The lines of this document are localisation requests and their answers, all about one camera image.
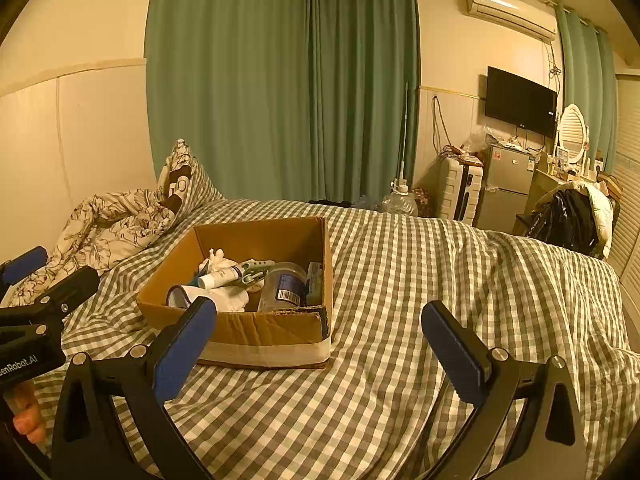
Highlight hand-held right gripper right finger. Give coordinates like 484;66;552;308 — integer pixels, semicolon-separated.
421;300;588;480

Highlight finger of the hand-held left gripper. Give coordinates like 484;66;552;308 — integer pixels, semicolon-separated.
0;246;49;306
32;266;100;317

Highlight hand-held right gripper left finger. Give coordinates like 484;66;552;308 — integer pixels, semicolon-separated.
51;296;218;480

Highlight white cloth with dark trim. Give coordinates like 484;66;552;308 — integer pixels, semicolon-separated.
166;284;249;314

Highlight small white bottle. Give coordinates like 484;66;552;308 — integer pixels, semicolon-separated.
198;266;245;290

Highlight cardboard box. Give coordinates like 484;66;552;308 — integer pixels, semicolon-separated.
136;216;335;371

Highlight white fabric scrunchie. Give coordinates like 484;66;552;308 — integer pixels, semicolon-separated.
199;247;242;274

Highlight grey plastic clips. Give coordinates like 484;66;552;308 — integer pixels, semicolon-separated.
239;259;277;286

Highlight clear cotton swab jar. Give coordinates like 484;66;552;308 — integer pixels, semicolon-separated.
257;261;308;312

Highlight blue blister pack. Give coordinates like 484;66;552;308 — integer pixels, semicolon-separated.
306;261;325;307

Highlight person's left hand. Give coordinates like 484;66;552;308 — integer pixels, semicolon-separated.
9;381;49;447

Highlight floral quilt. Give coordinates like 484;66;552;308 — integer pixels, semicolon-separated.
10;189;176;306

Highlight floral pillow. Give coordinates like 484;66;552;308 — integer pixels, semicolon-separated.
157;138;222;211

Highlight clear water jug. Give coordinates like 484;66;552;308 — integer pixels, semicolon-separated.
382;182;419;217

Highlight white suitcase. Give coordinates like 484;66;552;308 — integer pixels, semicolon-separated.
440;157;485;225

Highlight silver small fridge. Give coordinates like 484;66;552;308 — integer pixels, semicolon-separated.
475;144;538;231

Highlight wooden dressing table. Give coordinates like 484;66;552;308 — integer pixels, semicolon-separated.
530;169;576;211

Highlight white jacket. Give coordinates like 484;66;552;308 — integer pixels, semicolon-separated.
575;182;614;259

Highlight clear plastic bag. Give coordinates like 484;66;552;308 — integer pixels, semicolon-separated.
467;127;501;154

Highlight thin white pole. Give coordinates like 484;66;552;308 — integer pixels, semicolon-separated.
400;81;410;186

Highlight louvered wardrobe doors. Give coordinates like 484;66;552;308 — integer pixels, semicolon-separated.
602;75;640;281

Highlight white oval mirror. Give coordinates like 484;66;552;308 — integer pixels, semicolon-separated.
556;104;590;173

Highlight wide green curtain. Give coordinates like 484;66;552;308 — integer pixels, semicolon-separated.
144;0;314;202

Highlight narrow green curtain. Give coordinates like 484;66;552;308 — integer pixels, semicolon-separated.
556;2;618;173

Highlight white air conditioner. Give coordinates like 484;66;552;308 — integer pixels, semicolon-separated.
465;0;557;43

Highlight hanging wall cable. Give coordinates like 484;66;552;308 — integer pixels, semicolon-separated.
431;94;449;156

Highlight black wall television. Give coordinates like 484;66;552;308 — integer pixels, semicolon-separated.
486;66;558;136

